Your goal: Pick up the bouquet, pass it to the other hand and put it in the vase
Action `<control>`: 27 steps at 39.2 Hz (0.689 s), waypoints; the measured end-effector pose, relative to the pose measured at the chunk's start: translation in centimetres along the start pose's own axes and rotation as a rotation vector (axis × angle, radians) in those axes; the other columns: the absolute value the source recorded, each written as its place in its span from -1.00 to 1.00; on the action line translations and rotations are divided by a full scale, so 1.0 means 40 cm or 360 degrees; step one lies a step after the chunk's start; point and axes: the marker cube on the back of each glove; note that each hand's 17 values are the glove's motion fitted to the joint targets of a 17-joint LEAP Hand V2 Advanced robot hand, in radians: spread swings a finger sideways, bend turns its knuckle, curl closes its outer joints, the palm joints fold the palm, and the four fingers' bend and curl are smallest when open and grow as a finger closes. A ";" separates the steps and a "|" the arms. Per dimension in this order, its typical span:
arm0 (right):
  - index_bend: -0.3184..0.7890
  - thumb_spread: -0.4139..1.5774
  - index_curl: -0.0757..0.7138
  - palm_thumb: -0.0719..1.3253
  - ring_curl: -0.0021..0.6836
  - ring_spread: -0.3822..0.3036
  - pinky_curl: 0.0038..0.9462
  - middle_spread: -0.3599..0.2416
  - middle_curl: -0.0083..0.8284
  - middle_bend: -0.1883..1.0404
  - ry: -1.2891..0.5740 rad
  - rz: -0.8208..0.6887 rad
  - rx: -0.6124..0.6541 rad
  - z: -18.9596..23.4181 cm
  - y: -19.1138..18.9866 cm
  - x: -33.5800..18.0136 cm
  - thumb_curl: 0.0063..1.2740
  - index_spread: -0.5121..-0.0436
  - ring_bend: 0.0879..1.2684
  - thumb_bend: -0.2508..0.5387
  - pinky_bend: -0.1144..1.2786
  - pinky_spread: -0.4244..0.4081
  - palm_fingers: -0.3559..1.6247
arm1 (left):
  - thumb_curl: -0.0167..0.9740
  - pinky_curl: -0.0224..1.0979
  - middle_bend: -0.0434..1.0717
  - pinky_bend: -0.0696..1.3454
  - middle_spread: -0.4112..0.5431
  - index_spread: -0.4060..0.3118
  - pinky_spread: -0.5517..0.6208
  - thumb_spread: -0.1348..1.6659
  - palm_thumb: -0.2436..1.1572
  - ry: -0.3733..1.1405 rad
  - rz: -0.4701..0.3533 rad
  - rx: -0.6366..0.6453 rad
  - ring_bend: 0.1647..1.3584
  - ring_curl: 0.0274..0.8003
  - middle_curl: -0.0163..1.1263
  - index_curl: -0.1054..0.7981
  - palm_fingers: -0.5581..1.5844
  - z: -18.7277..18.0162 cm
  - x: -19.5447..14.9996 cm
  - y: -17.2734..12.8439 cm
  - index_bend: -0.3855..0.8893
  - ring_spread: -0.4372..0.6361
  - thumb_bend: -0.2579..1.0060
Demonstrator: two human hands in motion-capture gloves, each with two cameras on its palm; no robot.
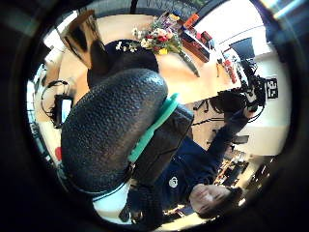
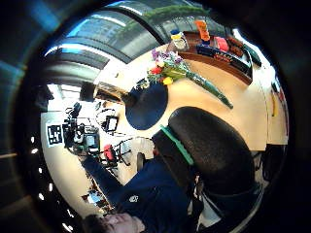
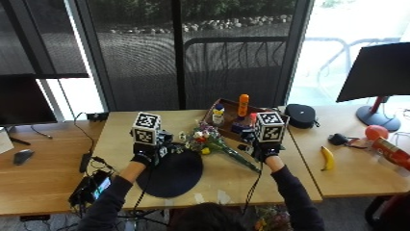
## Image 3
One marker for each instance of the red and black bag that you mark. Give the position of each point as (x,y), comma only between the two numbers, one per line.
(390,211)

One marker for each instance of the white marker cube right glove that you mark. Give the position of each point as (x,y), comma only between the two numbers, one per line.
(270,126)

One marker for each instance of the red ball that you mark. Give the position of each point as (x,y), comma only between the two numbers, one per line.
(376,132)

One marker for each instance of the black power adapter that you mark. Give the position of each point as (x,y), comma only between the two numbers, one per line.
(85,162)

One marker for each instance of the flower bouquet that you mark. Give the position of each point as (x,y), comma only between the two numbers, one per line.
(209,138)

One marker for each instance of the yellow banana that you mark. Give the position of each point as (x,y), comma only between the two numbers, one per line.
(328,159)

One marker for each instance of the white marker cube glove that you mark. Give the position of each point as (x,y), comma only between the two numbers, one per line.
(147,128)
(270,126)

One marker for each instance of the person's right hand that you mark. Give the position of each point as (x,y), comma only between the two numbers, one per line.
(268,150)

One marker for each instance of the white marker cube left glove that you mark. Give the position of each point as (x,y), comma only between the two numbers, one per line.
(147,128)

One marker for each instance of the orange bottle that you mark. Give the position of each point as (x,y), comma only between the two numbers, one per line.
(242,105)

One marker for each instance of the grey computer mouse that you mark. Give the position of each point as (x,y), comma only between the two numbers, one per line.
(23,157)

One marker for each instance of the black zip case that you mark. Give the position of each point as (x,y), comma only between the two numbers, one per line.
(300,115)

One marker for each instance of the white paper sheet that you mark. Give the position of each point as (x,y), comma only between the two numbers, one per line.
(5,141)

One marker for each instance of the red capped dark bottle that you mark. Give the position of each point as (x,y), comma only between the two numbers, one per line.
(253,118)

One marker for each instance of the black round mat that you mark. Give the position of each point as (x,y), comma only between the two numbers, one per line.
(173,174)

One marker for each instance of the black smartphone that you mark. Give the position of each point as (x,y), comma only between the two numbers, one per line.
(100,187)

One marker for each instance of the colourful flower bunch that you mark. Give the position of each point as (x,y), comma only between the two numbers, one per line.
(273,219)

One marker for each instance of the white bottle blue cap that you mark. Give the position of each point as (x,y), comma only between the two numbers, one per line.
(218,115)

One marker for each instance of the person's left hand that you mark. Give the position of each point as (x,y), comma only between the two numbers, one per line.
(144,154)

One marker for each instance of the black monitor red stand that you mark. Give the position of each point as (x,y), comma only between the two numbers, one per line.
(376,72)

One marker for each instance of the black metal railing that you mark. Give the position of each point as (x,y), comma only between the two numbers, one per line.
(234,48)

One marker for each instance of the brown wooden tray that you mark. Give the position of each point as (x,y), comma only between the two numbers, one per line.
(232,110)

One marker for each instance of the small black box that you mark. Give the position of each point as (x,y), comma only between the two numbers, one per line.
(96,116)

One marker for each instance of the red snack tube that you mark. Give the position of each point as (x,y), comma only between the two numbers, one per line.
(390,152)

